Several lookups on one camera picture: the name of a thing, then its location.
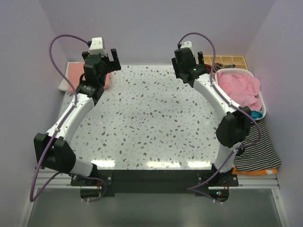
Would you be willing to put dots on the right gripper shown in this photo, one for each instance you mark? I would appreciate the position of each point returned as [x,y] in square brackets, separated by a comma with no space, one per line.
[200,59]

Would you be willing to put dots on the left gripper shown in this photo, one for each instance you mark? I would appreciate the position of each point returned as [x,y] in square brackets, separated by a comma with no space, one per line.
[113,65]

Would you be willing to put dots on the pink t shirt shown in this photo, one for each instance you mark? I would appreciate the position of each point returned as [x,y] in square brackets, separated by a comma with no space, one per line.
[243,89]

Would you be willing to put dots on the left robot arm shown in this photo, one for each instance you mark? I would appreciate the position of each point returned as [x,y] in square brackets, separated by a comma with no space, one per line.
[53,147]

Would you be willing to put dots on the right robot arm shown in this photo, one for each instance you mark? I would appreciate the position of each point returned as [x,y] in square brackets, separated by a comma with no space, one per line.
[234,124]

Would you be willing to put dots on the red black rolled cloth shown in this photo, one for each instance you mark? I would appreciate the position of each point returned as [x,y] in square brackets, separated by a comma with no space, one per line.
[209,68]

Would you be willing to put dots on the patterned rolled cloth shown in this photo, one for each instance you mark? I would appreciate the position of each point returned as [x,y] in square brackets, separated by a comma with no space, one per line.
[217,66]

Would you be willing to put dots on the wooden compartment box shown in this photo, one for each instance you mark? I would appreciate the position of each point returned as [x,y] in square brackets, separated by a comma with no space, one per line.
[239,61]

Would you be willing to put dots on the folded salmon t shirt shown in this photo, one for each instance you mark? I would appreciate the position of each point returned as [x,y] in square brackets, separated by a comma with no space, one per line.
[107,82]

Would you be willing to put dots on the folded white t shirt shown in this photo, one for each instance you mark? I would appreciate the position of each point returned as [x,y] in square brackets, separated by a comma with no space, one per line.
[64,85]

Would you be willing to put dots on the teal t shirt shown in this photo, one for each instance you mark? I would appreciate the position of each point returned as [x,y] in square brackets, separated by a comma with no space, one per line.
[257,115]

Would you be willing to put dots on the black white striped shirt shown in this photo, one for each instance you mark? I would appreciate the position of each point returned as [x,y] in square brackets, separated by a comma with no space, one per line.
[259,157]

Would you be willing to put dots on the orange white cloth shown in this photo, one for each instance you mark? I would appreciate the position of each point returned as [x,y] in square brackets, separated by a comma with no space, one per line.
[255,173]

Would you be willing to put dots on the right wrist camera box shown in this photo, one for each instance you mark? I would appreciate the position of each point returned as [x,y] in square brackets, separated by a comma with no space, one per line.
[187,44]

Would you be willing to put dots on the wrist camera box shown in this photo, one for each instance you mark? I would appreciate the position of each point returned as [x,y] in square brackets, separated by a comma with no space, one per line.
[97,47]
[187,44]

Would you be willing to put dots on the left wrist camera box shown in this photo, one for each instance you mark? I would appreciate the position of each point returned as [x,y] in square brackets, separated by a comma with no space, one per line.
[97,47]

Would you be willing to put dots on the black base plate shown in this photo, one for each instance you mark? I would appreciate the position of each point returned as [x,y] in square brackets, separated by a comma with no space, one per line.
[158,181]

